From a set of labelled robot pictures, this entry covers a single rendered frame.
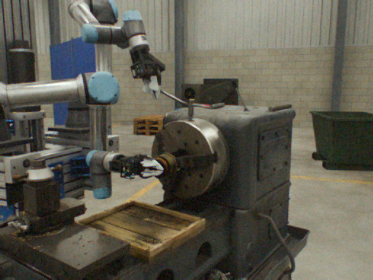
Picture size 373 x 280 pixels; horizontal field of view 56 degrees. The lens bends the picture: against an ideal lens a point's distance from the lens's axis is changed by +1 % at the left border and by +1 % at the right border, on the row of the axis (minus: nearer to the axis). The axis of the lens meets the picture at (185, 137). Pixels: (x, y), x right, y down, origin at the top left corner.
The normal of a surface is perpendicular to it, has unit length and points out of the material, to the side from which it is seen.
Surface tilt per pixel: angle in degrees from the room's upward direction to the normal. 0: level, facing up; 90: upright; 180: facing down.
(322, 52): 90
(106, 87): 90
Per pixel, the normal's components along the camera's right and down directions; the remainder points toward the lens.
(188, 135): -0.59, 0.12
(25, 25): 0.90, 0.07
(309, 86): -0.31, 0.15
